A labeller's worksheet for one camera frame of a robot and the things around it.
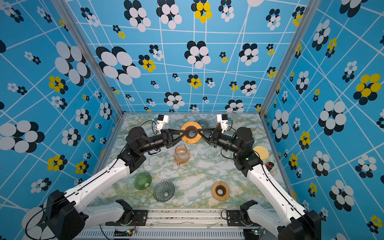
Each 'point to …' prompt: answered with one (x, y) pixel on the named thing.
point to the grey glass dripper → (163, 191)
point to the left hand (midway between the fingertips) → (186, 135)
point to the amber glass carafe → (181, 154)
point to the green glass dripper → (142, 181)
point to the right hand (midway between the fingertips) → (198, 133)
